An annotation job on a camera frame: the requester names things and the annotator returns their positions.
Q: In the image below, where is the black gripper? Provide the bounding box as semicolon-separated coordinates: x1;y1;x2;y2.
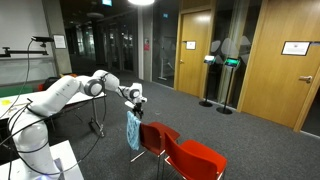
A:
132;101;145;120

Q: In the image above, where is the framed pillar notice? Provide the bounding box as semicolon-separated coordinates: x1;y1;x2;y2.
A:
53;34;67;50

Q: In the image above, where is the black office chair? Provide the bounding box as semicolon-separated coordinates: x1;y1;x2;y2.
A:
42;76;63;91

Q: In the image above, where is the wide wooden door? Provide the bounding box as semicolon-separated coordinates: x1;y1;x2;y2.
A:
237;0;320;134

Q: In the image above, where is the white robot base table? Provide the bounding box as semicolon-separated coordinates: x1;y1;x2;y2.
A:
0;139;85;180

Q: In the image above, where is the black camera cable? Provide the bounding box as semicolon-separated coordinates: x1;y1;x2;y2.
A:
0;38;35;119

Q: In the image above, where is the silver door handle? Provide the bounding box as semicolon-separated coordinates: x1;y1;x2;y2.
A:
298;75;314;84

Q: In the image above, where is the large framed door sign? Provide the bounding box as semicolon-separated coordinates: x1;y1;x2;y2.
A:
281;41;312;57

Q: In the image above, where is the white folding table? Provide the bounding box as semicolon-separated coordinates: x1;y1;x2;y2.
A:
0;90;107;139

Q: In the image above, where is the green panel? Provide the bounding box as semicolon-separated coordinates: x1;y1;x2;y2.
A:
0;85;35;99

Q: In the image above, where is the narrow wooden door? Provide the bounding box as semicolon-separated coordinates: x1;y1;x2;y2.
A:
173;9;213;100

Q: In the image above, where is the tablet kiosk floor stand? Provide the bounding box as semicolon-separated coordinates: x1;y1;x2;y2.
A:
198;55;217;108
216;57;241;116

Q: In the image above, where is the black stereo camera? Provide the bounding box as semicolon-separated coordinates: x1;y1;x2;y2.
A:
31;35;55;43

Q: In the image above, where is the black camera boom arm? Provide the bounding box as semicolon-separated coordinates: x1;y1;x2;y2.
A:
0;42;50;59

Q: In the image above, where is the blue striped towel cloth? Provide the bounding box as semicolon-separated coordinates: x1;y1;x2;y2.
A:
126;110;142;151

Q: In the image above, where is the red plastic chair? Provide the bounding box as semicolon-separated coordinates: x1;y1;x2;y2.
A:
128;121;181;180
162;132;228;180

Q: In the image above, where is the small framed door sign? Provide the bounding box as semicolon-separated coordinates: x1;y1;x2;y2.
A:
185;40;197;51

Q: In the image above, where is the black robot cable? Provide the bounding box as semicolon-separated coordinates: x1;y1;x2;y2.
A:
0;94;108;177

